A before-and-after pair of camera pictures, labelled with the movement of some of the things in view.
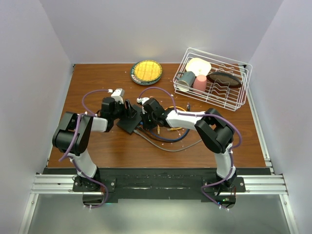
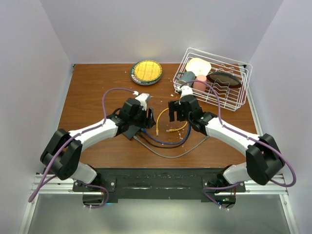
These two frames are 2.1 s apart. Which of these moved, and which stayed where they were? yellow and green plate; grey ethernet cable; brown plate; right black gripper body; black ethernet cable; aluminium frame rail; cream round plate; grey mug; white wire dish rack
Moved: grey ethernet cable; right black gripper body; black ethernet cable
Stayed: yellow and green plate; white wire dish rack; brown plate; aluminium frame rail; cream round plate; grey mug
